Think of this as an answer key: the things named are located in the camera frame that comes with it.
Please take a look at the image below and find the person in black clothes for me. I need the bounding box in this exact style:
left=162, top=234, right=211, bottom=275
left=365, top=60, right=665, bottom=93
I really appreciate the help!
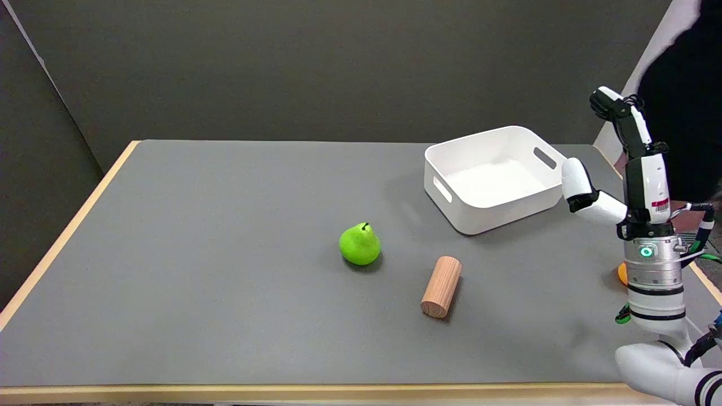
left=636, top=0, right=722, bottom=205

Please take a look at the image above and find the black wrist cable bundle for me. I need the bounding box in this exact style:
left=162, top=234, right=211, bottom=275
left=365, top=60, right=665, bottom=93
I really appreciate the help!
left=668, top=201, right=722, bottom=267

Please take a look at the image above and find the grey table mat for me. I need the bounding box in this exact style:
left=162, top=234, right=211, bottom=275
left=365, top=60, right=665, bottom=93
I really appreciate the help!
left=0, top=140, right=722, bottom=390

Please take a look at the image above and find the green pear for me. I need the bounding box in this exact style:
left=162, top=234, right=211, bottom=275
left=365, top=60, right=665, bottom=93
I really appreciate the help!
left=338, top=222, right=382, bottom=266

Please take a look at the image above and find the white plastic bin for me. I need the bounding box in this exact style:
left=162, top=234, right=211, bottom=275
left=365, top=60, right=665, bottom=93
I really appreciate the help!
left=424, top=125, right=569, bottom=236

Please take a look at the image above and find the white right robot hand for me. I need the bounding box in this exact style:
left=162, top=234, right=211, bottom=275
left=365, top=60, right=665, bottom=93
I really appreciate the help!
left=561, top=86, right=673, bottom=240

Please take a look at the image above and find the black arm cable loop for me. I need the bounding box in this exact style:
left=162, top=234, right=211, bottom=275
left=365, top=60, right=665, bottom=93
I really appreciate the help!
left=657, top=309, right=722, bottom=368

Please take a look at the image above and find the wooden cylinder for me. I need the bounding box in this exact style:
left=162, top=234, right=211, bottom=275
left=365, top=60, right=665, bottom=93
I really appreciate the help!
left=420, top=256, right=463, bottom=320

